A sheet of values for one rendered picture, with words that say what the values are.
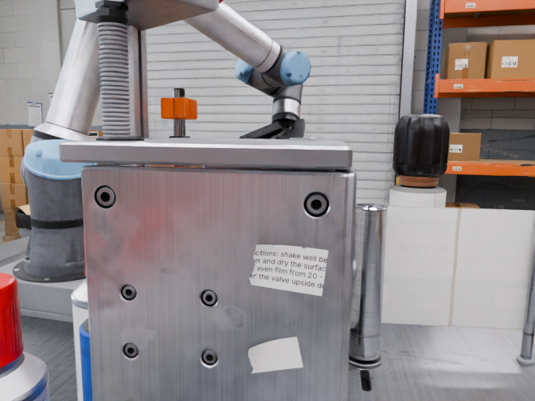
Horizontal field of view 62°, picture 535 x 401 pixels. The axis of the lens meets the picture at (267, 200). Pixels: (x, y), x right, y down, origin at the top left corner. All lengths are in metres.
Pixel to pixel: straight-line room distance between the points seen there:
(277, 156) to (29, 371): 0.14
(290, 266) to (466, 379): 0.43
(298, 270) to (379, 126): 4.71
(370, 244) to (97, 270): 0.37
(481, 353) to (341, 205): 0.50
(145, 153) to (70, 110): 0.82
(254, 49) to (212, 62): 4.30
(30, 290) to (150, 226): 0.70
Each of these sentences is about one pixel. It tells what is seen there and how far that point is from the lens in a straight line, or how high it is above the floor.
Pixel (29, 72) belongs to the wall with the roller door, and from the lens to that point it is 6.82.
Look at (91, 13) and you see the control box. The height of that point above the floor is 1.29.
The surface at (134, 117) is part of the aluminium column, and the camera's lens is 0.64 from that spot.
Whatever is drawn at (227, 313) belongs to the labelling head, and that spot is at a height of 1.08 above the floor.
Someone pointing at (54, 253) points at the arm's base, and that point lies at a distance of 0.86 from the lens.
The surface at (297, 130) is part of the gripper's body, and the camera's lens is 1.14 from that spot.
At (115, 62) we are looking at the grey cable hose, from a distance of 0.53.
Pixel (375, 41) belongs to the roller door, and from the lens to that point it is 4.95.
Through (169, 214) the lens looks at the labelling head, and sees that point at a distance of 0.17.
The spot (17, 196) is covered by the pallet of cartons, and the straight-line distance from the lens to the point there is 4.72.
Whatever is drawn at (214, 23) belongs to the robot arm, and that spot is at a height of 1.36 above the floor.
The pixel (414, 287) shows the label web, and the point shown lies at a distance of 0.57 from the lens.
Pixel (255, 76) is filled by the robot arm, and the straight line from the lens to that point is 1.12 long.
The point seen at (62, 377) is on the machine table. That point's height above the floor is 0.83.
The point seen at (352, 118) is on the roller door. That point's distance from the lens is 4.87.
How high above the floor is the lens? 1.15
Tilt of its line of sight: 9 degrees down
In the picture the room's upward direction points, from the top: 1 degrees clockwise
